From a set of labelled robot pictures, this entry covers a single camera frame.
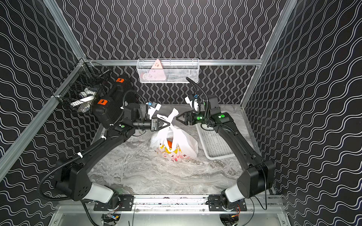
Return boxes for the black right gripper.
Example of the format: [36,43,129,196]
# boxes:
[176,108,211,126]

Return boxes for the white printed plastic bag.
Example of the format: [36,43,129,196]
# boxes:
[150,108,199,162]

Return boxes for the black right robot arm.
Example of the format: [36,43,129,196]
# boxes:
[176,95,275,203]

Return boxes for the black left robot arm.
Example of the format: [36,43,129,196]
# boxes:
[55,103,170,208]

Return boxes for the white perforated plastic basket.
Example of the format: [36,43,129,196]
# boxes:
[196,123,235,160]

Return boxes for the pink triangular card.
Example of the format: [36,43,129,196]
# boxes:
[144,59,166,81]

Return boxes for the black hard tool case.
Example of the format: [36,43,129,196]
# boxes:
[92,77,133,129]

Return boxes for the clear wall-mounted tray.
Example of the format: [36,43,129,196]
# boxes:
[136,58,200,84]

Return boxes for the white items in wire basket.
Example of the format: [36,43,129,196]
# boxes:
[70,88,97,113]

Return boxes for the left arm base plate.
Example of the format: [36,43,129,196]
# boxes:
[93,195,134,211]

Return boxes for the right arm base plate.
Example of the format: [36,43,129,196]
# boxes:
[205,195,247,212]

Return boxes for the black wire mesh basket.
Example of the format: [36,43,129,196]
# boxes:
[53,58,111,115]

